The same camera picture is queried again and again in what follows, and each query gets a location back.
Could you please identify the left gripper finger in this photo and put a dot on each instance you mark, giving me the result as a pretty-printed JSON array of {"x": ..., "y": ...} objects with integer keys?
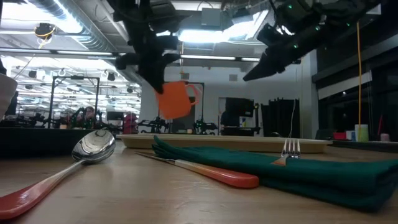
[{"x": 155, "y": 79}]

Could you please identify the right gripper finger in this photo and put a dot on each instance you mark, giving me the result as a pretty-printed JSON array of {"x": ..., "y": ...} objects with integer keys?
[{"x": 264, "y": 67}]

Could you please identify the orange plastic mug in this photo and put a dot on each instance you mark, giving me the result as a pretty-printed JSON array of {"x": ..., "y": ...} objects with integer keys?
[{"x": 177, "y": 102}]

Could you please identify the dark green cloth napkin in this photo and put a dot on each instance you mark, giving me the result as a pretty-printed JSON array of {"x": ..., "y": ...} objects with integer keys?
[{"x": 326, "y": 180}]

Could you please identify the background black robot arm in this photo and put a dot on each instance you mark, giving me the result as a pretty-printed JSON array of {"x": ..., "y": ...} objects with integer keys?
[
  {"x": 205, "y": 127},
  {"x": 154, "y": 126}
]

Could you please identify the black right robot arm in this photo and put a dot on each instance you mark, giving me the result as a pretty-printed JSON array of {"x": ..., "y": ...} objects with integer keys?
[{"x": 342, "y": 9}]

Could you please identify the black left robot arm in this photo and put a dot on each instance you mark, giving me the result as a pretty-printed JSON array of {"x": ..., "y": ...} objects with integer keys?
[{"x": 143, "y": 12}]

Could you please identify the beige plastic tray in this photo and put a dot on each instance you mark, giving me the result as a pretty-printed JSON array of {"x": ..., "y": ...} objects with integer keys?
[{"x": 217, "y": 143}]

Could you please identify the black monitor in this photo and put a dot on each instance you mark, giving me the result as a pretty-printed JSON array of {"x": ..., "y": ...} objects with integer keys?
[{"x": 239, "y": 107}]

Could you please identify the black curtain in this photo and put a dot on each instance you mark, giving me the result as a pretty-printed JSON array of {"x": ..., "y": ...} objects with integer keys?
[{"x": 280, "y": 118}]

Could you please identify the long ceiling light bar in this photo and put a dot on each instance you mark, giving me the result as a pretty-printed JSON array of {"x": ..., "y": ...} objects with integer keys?
[{"x": 211, "y": 57}]

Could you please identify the black desk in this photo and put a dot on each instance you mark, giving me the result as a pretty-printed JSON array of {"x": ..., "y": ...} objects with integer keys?
[{"x": 241, "y": 130}]

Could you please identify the grey ceiling box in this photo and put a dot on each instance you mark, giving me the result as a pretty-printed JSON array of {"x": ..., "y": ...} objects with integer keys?
[{"x": 211, "y": 17}]

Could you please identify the person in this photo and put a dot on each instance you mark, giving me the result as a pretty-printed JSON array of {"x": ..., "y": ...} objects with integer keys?
[{"x": 89, "y": 113}]

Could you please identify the small red box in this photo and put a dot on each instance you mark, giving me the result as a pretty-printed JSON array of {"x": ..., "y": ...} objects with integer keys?
[{"x": 339, "y": 136}]

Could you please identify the white and blue box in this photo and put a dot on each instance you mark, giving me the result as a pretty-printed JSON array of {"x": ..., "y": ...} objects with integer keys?
[{"x": 350, "y": 135}]

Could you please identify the black hanging ceiling device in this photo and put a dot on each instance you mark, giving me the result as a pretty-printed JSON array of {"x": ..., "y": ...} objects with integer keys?
[{"x": 45, "y": 30}]

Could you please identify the pale green cylinder container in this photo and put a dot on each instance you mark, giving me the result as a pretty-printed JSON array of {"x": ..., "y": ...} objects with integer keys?
[{"x": 361, "y": 133}]

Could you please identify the small pink cup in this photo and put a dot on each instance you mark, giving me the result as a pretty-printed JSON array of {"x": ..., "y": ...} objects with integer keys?
[{"x": 384, "y": 137}]

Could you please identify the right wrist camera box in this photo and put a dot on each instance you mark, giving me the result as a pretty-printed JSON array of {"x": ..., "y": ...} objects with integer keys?
[{"x": 269, "y": 35}]

